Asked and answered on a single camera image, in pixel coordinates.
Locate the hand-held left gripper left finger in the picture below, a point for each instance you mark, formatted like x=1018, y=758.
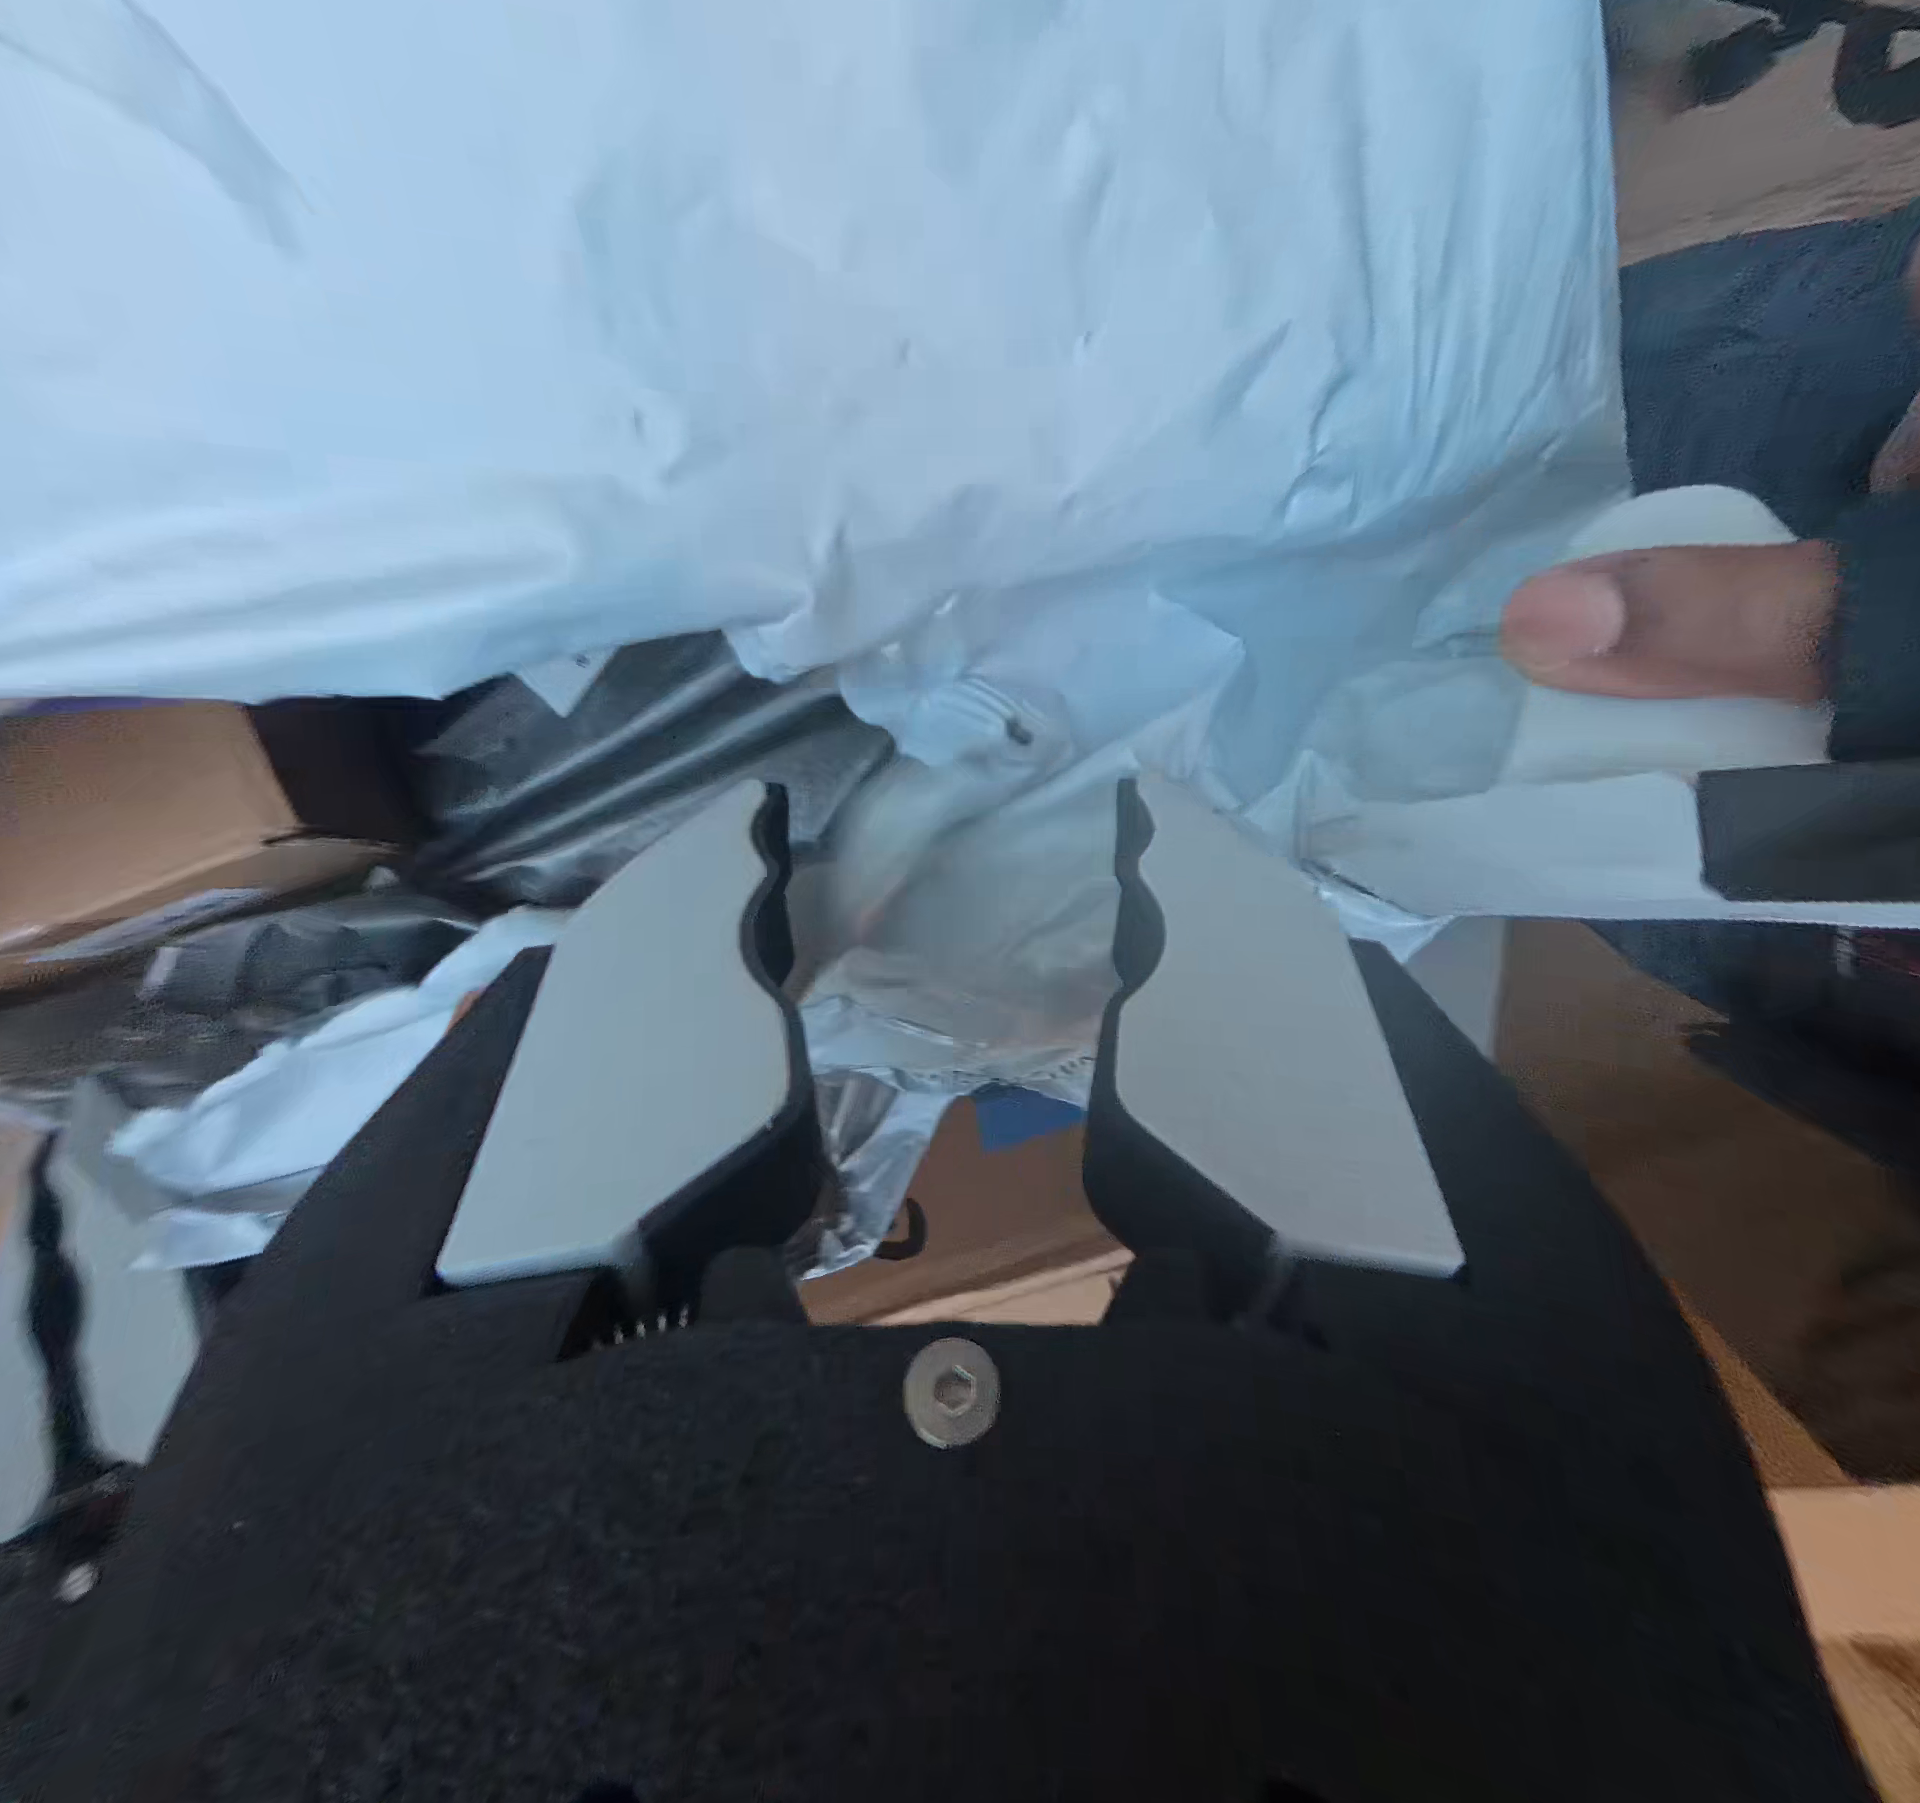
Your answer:
x=631, y=1038

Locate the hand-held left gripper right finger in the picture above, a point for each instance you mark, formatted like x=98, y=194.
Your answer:
x=1291, y=1068

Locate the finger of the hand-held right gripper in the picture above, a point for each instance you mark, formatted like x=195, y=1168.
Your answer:
x=1574, y=850

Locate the white plastic mailer bag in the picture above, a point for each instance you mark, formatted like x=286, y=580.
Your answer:
x=751, y=258

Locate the person's right hand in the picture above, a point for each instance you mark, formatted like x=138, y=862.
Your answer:
x=1680, y=626

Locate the cardboard box with blue tape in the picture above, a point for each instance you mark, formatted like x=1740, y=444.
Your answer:
x=1005, y=1218

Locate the dark cloth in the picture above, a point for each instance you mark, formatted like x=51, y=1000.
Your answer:
x=1755, y=362

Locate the brown cardboard box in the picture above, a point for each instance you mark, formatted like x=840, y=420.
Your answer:
x=135, y=814

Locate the black chair base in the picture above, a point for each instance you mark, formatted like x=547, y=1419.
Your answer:
x=1831, y=48

